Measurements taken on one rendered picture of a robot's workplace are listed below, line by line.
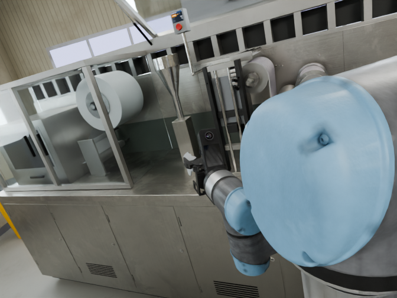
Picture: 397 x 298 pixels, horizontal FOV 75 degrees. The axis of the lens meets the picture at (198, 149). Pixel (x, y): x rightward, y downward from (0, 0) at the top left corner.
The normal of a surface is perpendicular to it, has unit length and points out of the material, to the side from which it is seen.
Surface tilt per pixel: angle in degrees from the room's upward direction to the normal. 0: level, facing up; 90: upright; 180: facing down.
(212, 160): 59
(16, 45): 90
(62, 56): 90
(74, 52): 90
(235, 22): 90
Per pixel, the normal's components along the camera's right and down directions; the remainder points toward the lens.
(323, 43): -0.35, 0.40
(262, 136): -0.94, 0.21
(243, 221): 0.31, 0.26
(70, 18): -0.13, 0.37
